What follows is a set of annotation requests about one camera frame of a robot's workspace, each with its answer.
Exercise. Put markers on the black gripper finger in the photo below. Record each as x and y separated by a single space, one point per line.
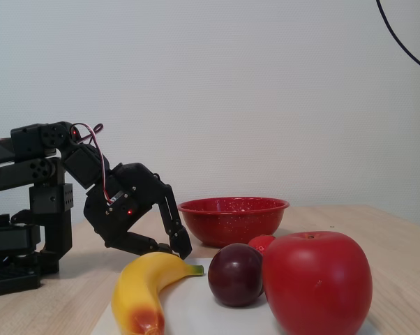
136 244

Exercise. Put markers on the black ribbed robot base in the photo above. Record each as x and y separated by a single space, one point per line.
7 240

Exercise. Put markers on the red toy apple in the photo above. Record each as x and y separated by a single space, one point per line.
314 282

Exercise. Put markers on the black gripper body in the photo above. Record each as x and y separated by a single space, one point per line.
134 206

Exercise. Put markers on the red toy strawberry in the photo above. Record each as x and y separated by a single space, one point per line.
260 243

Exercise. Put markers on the yellow toy banana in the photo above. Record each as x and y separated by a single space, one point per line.
136 286

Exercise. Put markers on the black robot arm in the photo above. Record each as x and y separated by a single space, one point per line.
25 171

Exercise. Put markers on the black slotted gripper finger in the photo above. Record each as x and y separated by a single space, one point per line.
176 237

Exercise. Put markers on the dark purple toy plum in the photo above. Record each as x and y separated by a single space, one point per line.
234 275

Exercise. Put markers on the red speckled bowl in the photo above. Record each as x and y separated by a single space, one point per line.
231 223

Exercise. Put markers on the white paper sheet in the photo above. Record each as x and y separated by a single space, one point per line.
189 307

